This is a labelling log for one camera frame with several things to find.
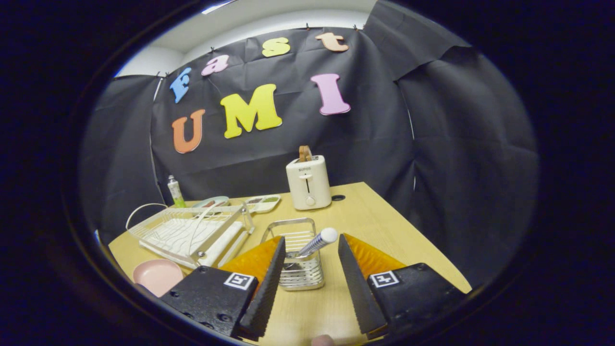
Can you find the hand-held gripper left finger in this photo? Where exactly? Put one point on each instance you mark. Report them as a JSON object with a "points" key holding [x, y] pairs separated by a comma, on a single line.
{"points": [[269, 288]]}

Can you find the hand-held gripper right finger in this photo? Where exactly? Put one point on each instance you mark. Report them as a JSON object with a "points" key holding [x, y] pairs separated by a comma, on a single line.
{"points": [[358, 288]]}

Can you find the pink plate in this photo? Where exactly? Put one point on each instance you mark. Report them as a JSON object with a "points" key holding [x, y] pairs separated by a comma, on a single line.
{"points": [[158, 276]]}

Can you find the pale green plate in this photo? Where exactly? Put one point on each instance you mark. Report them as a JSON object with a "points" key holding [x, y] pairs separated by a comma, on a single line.
{"points": [[218, 199]]}

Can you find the white divided tray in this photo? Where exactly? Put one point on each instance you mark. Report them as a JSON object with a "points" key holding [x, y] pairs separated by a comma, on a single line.
{"points": [[262, 205]]}

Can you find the cream white toaster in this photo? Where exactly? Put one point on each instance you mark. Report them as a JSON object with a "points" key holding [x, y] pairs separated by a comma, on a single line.
{"points": [[308, 185]]}

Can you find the green liquid squeeze bottle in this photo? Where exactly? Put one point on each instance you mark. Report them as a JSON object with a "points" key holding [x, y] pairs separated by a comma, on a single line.
{"points": [[176, 192]]}

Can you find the black backdrop cloth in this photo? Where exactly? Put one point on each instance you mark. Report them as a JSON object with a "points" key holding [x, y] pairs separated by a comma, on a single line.
{"points": [[384, 144]]}

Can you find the ceiling light panel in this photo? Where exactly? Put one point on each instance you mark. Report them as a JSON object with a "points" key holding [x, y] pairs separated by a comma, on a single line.
{"points": [[218, 6]]}

